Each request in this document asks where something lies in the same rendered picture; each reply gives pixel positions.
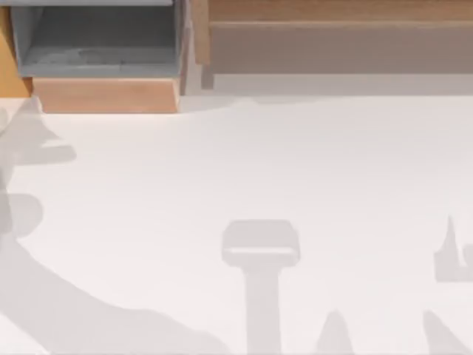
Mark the pale wooden drawer front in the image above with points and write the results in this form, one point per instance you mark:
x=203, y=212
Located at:
x=105, y=95

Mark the wooden cupboard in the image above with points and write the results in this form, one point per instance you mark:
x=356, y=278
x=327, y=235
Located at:
x=332, y=40

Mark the pulled-out grey drawer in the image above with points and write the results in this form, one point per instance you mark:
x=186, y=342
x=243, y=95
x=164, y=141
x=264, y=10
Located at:
x=99, y=44

